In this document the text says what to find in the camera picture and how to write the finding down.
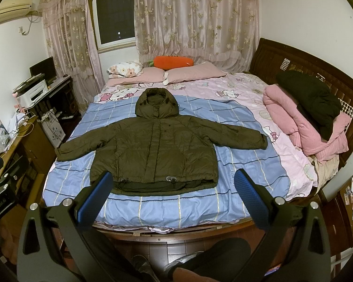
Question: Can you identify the dark olive hooded puffer jacket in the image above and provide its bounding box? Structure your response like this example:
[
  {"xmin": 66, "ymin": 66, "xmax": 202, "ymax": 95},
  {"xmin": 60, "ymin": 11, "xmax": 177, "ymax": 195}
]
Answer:
[{"xmin": 56, "ymin": 88, "xmax": 268, "ymax": 196}]

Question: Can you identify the person's dark trouser leg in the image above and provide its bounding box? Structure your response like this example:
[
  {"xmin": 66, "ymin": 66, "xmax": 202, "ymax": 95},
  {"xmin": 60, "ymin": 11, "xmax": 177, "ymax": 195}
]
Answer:
[{"xmin": 167, "ymin": 237, "xmax": 251, "ymax": 281}]

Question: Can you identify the blue plaid bed sheet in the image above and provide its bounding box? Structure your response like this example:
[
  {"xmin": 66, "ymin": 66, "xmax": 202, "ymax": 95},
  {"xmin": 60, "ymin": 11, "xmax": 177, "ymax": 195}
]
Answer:
[{"xmin": 43, "ymin": 89, "xmax": 290, "ymax": 229}]

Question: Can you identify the brown wooden side cabinet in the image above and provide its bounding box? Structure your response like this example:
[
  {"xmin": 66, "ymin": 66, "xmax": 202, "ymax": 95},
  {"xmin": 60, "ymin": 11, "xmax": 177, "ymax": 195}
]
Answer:
[{"xmin": 0, "ymin": 117, "xmax": 56, "ymax": 208}]

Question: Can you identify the folded pink quilt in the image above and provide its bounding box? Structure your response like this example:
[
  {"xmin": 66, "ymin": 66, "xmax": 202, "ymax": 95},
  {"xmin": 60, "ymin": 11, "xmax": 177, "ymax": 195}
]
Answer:
[{"xmin": 263, "ymin": 84, "xmax": 350, "ymax": 162}]

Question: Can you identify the dark wooden desk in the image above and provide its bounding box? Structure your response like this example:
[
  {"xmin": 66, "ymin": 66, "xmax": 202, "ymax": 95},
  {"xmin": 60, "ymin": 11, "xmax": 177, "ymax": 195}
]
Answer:
[{"xmin": 26, "ymin": 76, "xmax": 81, "ymax": 148}]

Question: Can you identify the black garment on quilt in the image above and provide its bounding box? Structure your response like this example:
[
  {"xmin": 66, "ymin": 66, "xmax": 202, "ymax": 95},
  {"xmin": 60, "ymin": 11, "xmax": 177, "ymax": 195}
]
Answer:
[{"xmin": 276, "ymin": 71, "xmax": 341, "ymax": 141}]

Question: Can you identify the white printer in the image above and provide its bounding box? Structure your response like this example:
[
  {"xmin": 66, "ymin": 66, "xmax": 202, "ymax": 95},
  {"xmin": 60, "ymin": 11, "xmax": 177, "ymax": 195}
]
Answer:
[{"xmin": 12, "ymin": 73, "xmax": 48, "ymax": 108}]

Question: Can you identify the pink cartoon print bed sheet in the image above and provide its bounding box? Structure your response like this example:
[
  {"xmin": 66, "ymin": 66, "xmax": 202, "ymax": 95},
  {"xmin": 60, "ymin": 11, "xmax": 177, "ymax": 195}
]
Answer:
[{"xmin": 94, "ymin": 73, "xmax": 318, "ymax": 199}]

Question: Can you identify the black computer monitor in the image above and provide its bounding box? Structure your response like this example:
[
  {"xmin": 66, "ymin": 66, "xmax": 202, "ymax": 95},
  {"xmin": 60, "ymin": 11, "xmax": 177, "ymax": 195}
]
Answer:
[{"xmin": 30, "ymin": 56, "xmax": 57, "ymax": 86}]

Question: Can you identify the floral white pillow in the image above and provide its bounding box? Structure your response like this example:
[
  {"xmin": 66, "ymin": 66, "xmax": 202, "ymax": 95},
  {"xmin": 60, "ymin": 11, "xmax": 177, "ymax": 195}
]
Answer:
[{"xmin": 107, "ymin": 61, "xmax": 143, "ymax": 78}]

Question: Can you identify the left pink pillow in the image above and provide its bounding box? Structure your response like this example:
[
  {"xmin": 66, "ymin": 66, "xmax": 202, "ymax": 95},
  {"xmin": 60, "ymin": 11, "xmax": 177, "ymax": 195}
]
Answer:
[{"xmin": 105, "ymin": 67, "xmax": 164, "ymax": 87}]

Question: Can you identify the pink pillow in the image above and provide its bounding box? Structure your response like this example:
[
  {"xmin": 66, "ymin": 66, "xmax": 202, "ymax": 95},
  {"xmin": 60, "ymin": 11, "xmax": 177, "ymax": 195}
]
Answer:
[
  {"xmin": 162, "ymin": 62, "xmax": 227, "ymax": 85},
  {"xmin": 105, "ymin": 67, "xmax": 164, "ymax": 87}
]

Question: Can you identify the dark wooden headboard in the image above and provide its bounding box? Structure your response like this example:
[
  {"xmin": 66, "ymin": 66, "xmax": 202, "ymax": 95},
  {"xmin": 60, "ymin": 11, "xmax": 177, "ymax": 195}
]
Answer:
[{"xmin": 249, "ymin": 38, "xmax": 353, "ymax": 167}]

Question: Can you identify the right pink pillow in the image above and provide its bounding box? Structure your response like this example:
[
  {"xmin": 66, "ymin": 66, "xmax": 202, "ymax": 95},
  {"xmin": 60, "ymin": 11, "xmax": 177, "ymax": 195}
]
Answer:
[{"xmin": 162, "ymin": 62, "xmax": 227, "ymax": 85}]

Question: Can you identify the orange carrot plush pillow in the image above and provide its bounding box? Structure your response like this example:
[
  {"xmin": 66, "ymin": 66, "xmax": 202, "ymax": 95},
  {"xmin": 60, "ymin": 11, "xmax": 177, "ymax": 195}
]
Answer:
[{"xmin": 149, "ymin": 55, "xmax": 194, "ymax": 71}]

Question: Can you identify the right lace floral curtain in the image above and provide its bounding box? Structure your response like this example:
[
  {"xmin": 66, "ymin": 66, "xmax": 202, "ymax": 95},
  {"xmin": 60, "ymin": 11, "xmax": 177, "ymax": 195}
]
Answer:
[{"xmin": 134, "ymin": 0, "xmax": 260, "ymax": 73}]

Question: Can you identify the lace floral curtain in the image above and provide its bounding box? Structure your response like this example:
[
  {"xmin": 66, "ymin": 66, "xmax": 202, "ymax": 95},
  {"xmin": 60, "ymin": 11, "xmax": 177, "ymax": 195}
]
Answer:
[
  {"xmin": 134, "ymin": 0, "xmax": 260, "ymax": 73},
  {"xmin": 38, "ymin": 0, "xmax": 105, "ymax": 113}
]

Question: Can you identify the left lace floral curtain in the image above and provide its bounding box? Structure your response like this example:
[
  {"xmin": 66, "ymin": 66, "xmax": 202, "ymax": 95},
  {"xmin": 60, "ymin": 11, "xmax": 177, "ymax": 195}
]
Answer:
[{"xmin": 38, "ymin": 0, "xmax": 105, "ymax": 113}]

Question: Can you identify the dark window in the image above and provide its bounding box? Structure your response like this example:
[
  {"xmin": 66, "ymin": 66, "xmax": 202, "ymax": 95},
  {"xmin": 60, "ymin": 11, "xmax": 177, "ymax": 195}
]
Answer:
[{"xmin": 92, "ymin": 0, "xmax": 134, "ymax": 51}]

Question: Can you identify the wooden bed frame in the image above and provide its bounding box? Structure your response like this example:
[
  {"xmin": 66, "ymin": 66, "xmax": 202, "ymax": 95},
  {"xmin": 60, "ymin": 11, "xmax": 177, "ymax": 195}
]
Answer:
[{"xmin": 91, "ymin": 199, "xmax": 324, "ymax": 271}]

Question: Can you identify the white wall air conditioner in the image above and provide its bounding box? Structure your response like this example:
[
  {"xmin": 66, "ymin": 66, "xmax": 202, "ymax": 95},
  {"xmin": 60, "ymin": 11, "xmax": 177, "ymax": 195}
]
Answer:
[{"xmin": 0, "ymin": 0, "xmax": 33, "ymax": 24}]

